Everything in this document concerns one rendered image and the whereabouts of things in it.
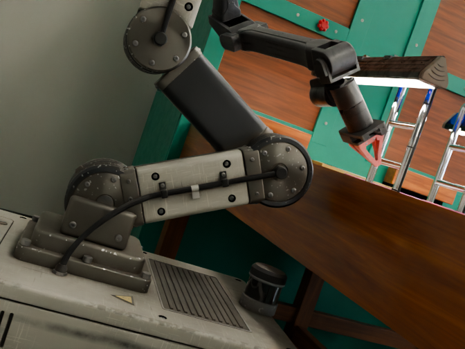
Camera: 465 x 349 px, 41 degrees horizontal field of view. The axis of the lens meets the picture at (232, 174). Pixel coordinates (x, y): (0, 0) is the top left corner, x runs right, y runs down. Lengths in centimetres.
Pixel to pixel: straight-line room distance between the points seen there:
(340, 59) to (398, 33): 119
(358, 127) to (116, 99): 180
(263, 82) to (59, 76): 106
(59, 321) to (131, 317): 10
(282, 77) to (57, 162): 120
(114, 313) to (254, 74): 144
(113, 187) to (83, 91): 193
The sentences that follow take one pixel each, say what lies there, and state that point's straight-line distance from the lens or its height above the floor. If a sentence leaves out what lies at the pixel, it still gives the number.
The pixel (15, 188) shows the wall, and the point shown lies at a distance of 298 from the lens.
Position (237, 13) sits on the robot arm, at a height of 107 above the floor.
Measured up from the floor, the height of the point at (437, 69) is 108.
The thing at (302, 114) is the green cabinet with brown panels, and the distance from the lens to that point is 231.
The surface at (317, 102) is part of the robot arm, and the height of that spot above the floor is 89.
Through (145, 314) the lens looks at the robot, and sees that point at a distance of 95.
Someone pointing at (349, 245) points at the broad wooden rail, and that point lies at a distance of 106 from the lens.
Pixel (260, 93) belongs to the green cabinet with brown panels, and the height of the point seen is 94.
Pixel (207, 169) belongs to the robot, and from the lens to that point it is 105.
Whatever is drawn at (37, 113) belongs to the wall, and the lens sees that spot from 293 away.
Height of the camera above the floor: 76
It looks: 3 degrees down
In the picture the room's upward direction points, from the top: 19 degrees clockwise
